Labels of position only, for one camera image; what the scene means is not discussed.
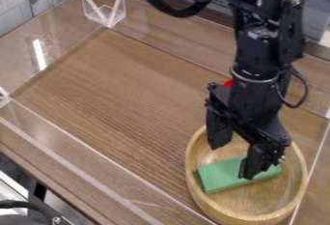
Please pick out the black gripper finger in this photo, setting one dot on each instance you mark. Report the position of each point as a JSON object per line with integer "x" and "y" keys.
{"x": 262, "y": 156}
{"x": 220, "y": 131}

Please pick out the red toy strawberry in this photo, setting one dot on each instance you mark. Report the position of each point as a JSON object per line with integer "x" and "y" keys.
{"x": 229, "y": 83}

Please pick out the brown wooden bowl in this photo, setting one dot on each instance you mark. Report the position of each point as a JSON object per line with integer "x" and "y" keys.
{"x": 232, "y": 200}

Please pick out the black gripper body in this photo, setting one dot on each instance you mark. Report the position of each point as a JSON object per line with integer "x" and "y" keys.
{"x": 250, "y": 105}

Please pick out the green rectangular block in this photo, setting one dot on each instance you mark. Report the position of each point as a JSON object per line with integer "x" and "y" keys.
{"x": 218, "y": 176}

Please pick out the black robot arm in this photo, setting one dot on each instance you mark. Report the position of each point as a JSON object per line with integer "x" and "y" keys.
{"x": 270, "y": 38}

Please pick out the clear acrylic corner bracket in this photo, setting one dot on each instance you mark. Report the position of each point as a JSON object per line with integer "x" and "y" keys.
{"x": 105, "y": 15}

